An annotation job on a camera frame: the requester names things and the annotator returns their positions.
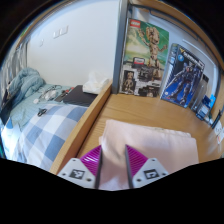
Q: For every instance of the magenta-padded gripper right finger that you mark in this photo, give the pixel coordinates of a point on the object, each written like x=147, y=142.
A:
x=148, y=171

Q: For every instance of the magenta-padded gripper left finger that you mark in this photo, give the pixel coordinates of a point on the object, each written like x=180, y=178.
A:
x=78, y=171

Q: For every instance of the pale pink towel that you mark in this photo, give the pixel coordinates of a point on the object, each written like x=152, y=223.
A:
x=156, y=143

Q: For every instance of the bed with checked sheet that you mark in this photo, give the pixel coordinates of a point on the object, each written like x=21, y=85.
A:
x=50, y=130

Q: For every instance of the small blue box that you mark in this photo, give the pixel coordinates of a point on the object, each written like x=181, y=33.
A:
x=205, y=108

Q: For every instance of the white tissue pack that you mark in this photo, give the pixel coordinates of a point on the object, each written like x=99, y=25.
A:
x=95, y=83

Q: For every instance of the clear dark-capped water bottle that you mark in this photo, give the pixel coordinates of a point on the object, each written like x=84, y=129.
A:
x=202, y=90

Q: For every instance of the blue robot model kit box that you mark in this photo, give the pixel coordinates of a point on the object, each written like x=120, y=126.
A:
x=183, y=76

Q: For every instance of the light blue crumpled blanket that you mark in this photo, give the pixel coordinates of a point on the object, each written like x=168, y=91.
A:
x=26, y=83

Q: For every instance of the green tree-figure toy box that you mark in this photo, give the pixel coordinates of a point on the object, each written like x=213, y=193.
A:
x=146, y=56

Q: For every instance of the white wall switch plate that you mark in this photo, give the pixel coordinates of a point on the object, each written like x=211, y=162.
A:
x=60, y=32

